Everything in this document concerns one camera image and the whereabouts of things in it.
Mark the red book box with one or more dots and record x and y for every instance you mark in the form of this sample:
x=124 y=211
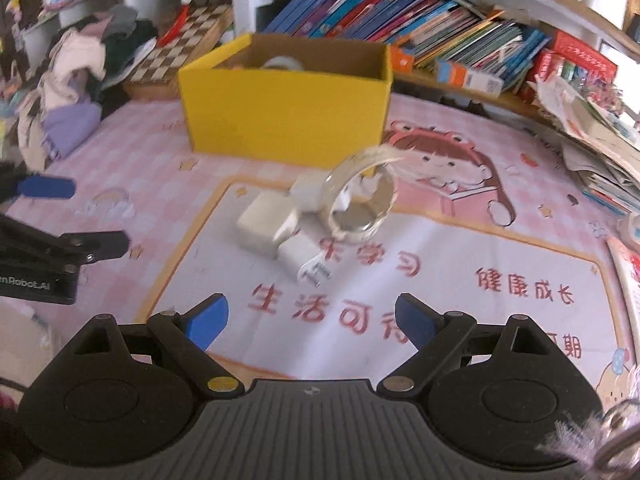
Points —
x=580 y=57

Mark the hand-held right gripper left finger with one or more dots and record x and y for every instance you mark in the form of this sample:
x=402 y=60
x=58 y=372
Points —
x=207 y=320

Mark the white bookshelf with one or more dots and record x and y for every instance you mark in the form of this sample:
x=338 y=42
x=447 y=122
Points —
x=245 y=0

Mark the pile of clothes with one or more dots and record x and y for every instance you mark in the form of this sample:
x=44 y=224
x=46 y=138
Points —
x=70 y=90

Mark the cream clear tape roll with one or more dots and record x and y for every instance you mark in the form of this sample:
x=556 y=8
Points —
x=352 y=225

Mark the row of colourful books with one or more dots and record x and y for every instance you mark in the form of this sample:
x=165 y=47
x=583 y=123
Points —
x=400 y=15

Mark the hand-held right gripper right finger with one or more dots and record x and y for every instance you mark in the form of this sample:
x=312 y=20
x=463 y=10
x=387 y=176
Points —
x=417 y=320

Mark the grey tape roll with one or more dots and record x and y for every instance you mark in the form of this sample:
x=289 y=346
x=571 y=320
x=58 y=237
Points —
x=282 y=62

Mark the stack of papers and books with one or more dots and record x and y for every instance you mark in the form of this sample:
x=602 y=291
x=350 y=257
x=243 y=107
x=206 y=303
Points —
x=595 y=135

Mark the small orange box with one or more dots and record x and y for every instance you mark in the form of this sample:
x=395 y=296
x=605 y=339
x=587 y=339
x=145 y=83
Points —
x=402 y=60

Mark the pink printed tablecloth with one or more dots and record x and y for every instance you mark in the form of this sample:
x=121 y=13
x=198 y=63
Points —
x=150 y=160

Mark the pink booklet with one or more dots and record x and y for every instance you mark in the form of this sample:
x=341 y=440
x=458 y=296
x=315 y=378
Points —
x=627 y=275

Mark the wooden chessboard box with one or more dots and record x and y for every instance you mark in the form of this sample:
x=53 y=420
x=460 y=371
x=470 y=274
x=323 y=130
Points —
x=180 y=45

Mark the white cylindrical adapter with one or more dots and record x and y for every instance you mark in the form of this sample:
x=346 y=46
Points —
x=307 y=190

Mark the orange and white carton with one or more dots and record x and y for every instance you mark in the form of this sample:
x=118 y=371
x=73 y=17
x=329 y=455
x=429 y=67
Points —
x=470 y=79

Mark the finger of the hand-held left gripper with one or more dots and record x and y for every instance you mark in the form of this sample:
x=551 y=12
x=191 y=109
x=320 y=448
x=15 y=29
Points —
x=100 y=245
x=47 y=187

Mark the small white plug charger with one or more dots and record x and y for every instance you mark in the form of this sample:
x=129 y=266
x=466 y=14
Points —
x=295 y=255

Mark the white power strip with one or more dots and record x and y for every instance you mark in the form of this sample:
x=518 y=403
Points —
x=631 y=230

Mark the fluffy pale pompom charm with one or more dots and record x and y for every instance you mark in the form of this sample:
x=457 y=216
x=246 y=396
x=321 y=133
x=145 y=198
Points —
x=570 y=435

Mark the large white cube charger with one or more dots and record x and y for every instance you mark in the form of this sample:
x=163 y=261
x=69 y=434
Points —
x=260 y=225

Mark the red toy stick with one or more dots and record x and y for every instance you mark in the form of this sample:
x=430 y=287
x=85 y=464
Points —
x=175 y=22

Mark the yellow cardboard box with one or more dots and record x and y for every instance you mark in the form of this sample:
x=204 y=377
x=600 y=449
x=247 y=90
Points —
x=280 y=115

